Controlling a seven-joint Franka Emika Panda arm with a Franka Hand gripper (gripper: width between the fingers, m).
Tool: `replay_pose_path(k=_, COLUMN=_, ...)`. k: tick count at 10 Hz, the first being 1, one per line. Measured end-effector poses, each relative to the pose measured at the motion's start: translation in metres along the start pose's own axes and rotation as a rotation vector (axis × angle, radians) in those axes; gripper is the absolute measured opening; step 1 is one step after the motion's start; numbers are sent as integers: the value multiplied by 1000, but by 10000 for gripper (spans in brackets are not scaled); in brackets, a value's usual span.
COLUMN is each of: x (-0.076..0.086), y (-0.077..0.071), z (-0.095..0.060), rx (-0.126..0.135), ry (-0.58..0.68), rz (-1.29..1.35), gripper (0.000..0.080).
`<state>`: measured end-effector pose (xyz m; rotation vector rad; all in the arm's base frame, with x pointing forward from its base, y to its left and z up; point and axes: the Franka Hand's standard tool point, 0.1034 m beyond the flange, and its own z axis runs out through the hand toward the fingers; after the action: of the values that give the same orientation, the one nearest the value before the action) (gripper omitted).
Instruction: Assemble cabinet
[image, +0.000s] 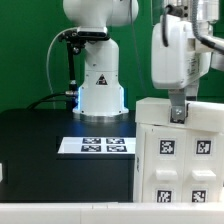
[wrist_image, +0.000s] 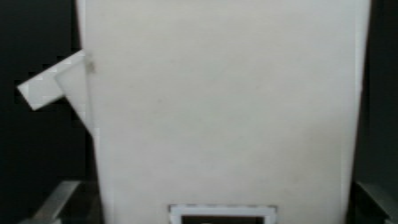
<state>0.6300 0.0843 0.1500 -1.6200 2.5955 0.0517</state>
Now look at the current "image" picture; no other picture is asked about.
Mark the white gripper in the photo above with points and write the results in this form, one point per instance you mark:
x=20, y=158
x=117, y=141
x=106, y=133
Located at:
x=177, y=65

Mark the small white cabinet door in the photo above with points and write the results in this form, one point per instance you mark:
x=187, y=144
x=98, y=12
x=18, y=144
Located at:
x=163, y=165

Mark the white cabinet body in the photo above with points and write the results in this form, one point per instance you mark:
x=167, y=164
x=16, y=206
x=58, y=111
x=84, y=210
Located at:
x=139, y=160

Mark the long white cabinet top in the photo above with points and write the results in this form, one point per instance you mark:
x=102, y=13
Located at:
x=193, y=115

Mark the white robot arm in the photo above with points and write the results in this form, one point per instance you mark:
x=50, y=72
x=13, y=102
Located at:
x=101, y=95

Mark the white base tag plate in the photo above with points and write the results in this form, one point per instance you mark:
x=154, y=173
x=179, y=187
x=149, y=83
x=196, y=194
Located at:
x=97, y=145

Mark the white workspace fence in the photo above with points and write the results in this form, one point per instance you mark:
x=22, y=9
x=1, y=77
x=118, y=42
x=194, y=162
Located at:
x=113, y=213

